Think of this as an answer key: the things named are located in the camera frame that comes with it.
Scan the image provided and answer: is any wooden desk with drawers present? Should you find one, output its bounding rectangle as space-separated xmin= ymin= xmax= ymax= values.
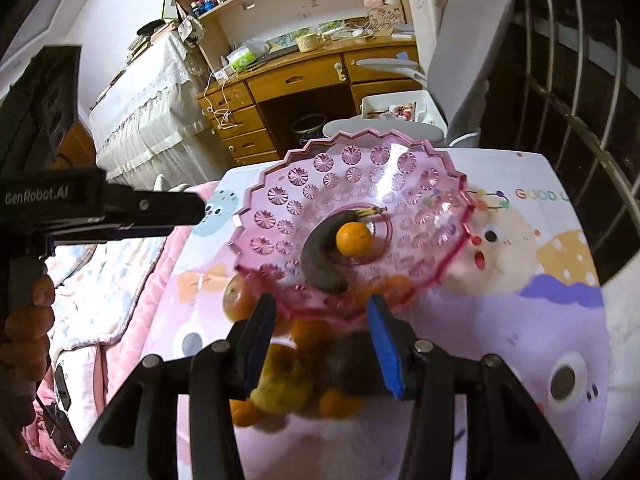
xmin=198 ymin=36 xmax=418 ymax=166

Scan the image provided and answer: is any blackened banana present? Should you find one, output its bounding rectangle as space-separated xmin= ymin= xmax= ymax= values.
xmin=300 ymin=206 xmax=386 ymax=295

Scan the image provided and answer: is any lace covered piano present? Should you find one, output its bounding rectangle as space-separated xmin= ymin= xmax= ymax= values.
xmin=89 ymin=30 xmax=234 ymax=190

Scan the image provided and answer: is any green tissue pack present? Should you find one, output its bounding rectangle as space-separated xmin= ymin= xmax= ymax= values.
xmin=227 ymin=46 xmax=257 ymax=73

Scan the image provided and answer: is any grey office chair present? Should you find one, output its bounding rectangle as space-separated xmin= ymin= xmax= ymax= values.
xmin=323 ymin=0 xmax=514 ymax=148

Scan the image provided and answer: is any yellow pear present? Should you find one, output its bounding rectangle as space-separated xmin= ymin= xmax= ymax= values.
xmin=250 ymin=344 xmax=314 ymax=415

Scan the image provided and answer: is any pink floral quilt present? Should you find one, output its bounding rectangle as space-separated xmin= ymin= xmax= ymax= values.
xmin=22 ymin=226 xmax=192 ymax=479

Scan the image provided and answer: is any small woven basket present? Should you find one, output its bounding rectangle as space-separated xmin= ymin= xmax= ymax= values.
xmin=295 ymin=32 xmax=319 ymax=53

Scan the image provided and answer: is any white storage box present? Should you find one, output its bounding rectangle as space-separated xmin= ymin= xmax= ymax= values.
xmin=360 ymin=90 xmax=448 ymax=133

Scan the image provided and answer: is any orange tangerine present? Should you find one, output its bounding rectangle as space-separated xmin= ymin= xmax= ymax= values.
xmin=352 ymin=282 xmax=385 ymax=311
xmin=230 ymin=400 xmax=267 ymax=428
xmin=290 ymin=318 xmax=334 ymax=351
xmin=335 ymin=221 xmax=374 ymax=259
xmin=382 ymin=275 xmax=413 ymax=308
xmin=318 ymin=389 xmax=367 ymax=420

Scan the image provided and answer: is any orange tangerine front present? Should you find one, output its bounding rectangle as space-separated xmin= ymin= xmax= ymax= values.
xmin=335 ymin=221 xmax=374 ymax=259

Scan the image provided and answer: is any red yellow apple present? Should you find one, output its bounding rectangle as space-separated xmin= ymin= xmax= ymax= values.
xmin=222 ymin=273 xmax=257 ymax=323

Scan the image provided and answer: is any metal window grille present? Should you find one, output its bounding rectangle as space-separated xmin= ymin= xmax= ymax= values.
xmin=480 ymin=0 xmax=639 ymax=281

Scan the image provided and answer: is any pink plastic fruit bowl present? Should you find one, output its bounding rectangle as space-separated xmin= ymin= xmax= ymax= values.
xmin=230 ymin=130 xmax=474 ymax=326

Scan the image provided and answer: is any person left hand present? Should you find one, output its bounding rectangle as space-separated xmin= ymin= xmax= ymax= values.
xmin=1 ymin=274 xmax=55 ymax=437

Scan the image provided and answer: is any dark waste bin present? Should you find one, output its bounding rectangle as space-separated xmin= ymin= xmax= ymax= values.
xmin=291 ymin=113 xmax=326 ymax=146

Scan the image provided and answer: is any dark green avocado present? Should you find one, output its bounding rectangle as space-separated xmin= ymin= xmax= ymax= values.
xmin=320 ymin=332 xmax=390 ymax=398

